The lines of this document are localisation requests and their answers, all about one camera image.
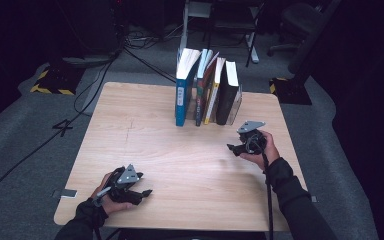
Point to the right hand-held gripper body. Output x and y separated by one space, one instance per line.
255 141

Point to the black chair frame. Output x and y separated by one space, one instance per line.
231 26

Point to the white desk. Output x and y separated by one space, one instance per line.
182 33

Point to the black office chair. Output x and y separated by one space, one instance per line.
296 16

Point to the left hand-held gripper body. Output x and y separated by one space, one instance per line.
123 181

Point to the black equipment stand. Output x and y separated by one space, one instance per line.
93 33

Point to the grey tape piece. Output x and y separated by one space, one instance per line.
68 193
313 199

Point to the person's left hand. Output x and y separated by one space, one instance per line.
113 207

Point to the yellow book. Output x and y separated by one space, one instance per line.
213 96

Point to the black stand pole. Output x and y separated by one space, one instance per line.
310 43

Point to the yellow black striped stand base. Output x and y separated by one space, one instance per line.
290 91
60 80

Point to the black book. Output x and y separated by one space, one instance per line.
226 100

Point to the red illustrated book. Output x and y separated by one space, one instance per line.
200 100

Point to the blue book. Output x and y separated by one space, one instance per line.
181 100

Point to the person's right hand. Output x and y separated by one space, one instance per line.
270 153

